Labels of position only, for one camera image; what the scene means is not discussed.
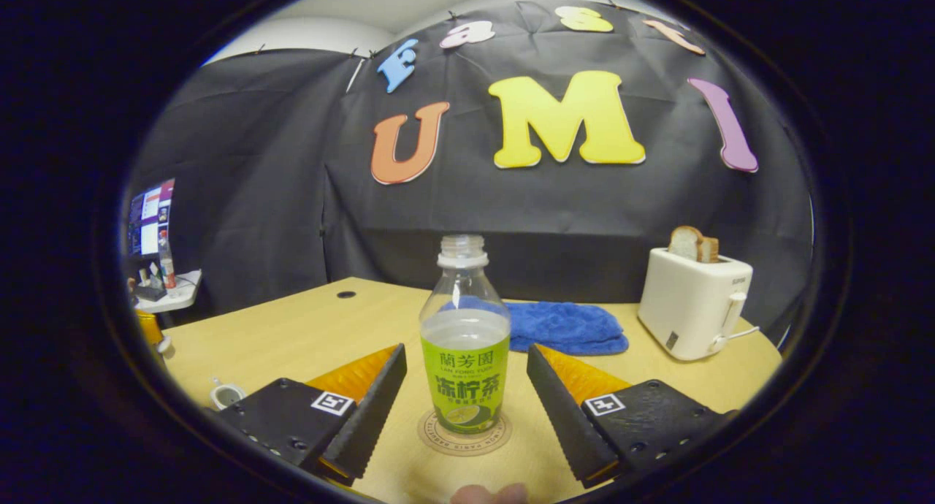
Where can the computer monitor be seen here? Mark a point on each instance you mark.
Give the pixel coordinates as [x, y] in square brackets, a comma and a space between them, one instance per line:
[150, 219]

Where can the black backdrop cloth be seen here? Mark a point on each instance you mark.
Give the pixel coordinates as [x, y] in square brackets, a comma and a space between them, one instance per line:
[292, 197]

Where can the clear green-label water bottle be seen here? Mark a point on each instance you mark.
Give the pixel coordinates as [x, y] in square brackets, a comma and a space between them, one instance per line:
[464, 372]

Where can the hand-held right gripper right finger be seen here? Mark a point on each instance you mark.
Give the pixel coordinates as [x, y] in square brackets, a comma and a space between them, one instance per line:
[559, 416]

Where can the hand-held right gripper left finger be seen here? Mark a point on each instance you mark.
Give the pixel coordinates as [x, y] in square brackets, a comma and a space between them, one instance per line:
[369, 424]

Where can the black keyboard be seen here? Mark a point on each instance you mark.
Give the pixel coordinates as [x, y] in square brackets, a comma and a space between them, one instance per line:
[150, 293]

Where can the white ceramic teacup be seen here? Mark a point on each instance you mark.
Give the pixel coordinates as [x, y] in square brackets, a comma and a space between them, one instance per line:
[228, 396]

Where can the white side table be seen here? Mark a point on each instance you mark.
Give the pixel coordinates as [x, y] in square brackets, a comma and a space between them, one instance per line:
[182, 292]

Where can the blue towel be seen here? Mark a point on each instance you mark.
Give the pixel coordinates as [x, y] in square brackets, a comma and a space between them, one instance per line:
[566, 329]

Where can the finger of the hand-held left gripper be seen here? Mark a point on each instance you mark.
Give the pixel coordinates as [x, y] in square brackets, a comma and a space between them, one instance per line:
[150, 329]

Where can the red-cap plastic bottle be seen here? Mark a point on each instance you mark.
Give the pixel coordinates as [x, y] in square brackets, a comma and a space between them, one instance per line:
[168, 266]

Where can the white toaster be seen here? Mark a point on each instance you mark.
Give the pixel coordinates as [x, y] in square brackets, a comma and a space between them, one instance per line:
[687, 307]

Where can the toast bread slice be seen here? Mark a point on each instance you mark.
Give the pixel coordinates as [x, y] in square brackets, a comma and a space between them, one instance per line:
[687, 245]

